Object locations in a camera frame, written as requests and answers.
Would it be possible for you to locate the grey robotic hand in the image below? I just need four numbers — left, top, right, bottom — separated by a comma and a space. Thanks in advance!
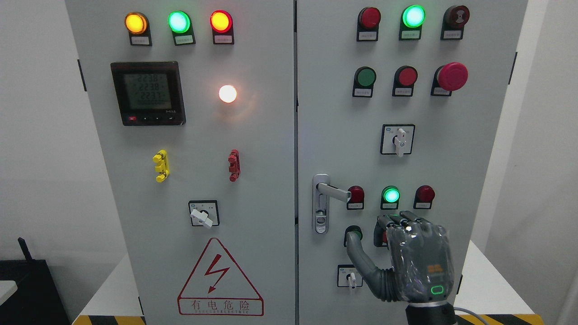
346, 210, 454, 304

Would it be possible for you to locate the silver door handle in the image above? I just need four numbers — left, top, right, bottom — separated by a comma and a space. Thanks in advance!
312, 173, 351, 234

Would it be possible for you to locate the grey right cabinet door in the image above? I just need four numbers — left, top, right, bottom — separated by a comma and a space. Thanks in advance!
296, 0, 528, 325

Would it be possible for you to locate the grey cabinet door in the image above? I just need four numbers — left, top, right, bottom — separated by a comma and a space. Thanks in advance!
296, 0, 528, 325
65, 0, 296, 325

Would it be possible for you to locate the grey left cabinet door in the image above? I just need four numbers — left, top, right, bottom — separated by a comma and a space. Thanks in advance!
65, 0, 296, 325

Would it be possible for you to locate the green indicator light left door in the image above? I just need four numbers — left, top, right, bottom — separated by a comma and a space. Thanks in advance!
167, 10, 196, 46

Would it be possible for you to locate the red push button lower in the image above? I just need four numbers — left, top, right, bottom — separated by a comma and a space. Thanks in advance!
373, 224, 388, 247

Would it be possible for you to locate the red push button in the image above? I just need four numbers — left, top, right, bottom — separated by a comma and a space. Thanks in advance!
392, 65, 418, 97
373, 224, 388, 247

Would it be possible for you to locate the dark red indicator middle right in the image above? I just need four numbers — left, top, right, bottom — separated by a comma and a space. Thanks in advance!
413, 185, 435, 209

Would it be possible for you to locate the dark red indicator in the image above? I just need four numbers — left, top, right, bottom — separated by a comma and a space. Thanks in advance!
356, 7, 381, 42
413, 185, 435, 209
346, 186, 365, 210

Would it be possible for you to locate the green push button lower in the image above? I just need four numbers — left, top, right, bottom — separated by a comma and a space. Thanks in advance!
343, 225, 363, 247

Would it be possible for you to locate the green push button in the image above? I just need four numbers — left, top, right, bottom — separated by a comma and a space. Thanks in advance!
352, 66, 377, 98
343, 225, 363, 247

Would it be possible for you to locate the green lit indicator middle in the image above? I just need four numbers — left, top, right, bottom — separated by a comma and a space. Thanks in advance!
380, 186, 400, 210

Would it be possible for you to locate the green lit indicator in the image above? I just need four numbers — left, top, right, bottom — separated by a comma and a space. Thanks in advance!
399, 5, 426, 41
380, 186, 400, 210

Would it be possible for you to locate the dark red indicator middle left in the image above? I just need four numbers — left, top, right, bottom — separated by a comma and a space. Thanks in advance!
346, 186, 365, 210

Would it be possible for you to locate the red push button upper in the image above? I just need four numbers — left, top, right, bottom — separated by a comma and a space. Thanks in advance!
392, 65, 418, 97

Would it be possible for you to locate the red emergency stop button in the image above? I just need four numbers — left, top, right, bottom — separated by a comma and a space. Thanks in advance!
431, 62, 469, 97

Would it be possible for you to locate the green push button upper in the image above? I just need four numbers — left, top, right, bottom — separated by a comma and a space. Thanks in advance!
352, 66, 377, 98

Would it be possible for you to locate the red electric warning sticker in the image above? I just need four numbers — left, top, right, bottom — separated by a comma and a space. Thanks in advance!
177, 238, 264, 316

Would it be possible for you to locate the green lit indicator top right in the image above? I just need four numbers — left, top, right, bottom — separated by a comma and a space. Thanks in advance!
399, 5, 426, 41

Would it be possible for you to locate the dark red buzzer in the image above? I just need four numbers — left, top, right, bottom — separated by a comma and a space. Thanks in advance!
440, 5, 470, 41

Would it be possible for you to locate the dark red indicator top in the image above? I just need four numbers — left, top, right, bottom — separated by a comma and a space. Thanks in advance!
356, 7, 381, 42

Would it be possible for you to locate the white lit indicator light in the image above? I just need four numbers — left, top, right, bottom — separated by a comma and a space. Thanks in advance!
218, 84, 238, 103

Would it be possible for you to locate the red lit indicator light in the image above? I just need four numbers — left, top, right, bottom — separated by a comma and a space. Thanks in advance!
209, 9, 235, 45

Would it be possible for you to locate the black digital power meter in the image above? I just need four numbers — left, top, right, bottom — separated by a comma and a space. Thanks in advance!
110, 61, 186, 126

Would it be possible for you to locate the yellow indicator light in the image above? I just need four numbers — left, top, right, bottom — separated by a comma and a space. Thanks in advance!
124, 12, 152, 46

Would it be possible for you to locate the black box with antenna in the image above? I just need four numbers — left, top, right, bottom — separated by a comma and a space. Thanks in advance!
0, 238, 71, 325

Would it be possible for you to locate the white selector switch lower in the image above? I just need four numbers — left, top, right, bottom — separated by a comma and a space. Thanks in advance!
336, 264, 364, 295

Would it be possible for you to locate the white selector switch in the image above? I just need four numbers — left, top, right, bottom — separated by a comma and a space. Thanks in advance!
380, 124, 415, 157
336, 264, 364, 295

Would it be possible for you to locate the white selector switch upper right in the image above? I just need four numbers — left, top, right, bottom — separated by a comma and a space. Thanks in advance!
380, 124, 415, 157

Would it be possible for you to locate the white selector switch left door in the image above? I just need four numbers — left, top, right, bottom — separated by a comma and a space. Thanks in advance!
188, 200, 219, 228

